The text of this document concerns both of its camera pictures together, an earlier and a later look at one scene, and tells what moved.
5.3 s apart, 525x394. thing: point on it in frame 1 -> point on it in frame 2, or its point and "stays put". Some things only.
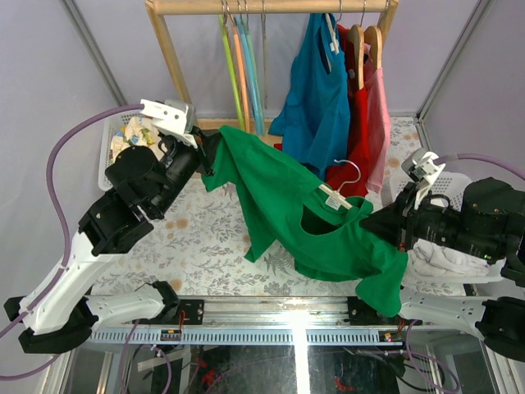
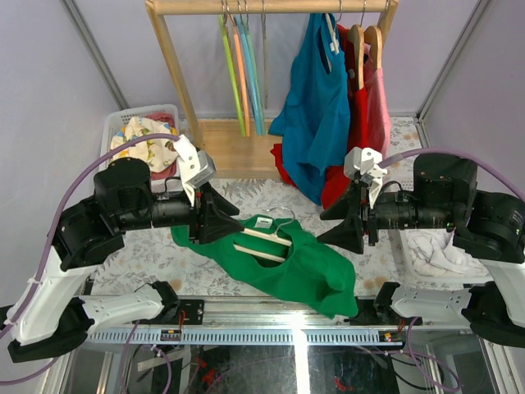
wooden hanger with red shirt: (357, 43) stays put
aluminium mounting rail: (257, 321) stays put
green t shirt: (281, 210) -> (276, 249)
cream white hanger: (337, 195) -> (259, 254)
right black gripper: (394, 223) -> (348, 234)
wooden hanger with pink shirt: (373, 37) stays put
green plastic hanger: (223, 25) stays put
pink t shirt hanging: (379, 126) stays put
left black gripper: (210, 139) -> (205, 222)
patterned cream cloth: (137, 131) stays put
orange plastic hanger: (244, 103) stays put
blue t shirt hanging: (312, 119) stays put
